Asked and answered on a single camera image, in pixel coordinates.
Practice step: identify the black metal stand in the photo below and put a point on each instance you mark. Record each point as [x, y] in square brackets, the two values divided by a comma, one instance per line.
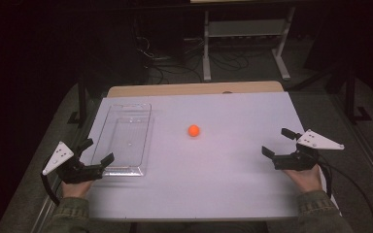
[351, 97]
[81, 103]

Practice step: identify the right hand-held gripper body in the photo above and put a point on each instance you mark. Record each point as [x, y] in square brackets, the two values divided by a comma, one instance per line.
[299, 158]

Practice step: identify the person's right hand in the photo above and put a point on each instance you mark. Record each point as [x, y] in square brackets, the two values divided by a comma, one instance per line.
[305, 179]

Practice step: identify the wooden table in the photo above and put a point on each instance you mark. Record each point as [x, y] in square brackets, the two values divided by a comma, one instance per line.
[175, 89]

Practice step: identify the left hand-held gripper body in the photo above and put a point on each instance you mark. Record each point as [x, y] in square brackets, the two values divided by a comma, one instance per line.
[74, 170]

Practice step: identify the orange ball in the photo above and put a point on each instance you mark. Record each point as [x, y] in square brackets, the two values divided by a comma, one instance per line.
[194, 130]

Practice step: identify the person's left hand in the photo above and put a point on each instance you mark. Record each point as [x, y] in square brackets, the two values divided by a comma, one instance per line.
[76, 188]

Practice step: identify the white table cover board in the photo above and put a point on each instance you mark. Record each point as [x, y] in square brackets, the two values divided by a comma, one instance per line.
[213, 181]

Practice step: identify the clear plastic box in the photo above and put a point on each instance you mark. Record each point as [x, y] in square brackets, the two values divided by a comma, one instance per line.
[123, 142]

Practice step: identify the white metal stand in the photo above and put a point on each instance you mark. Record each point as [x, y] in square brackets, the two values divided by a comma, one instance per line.
[246, 28]

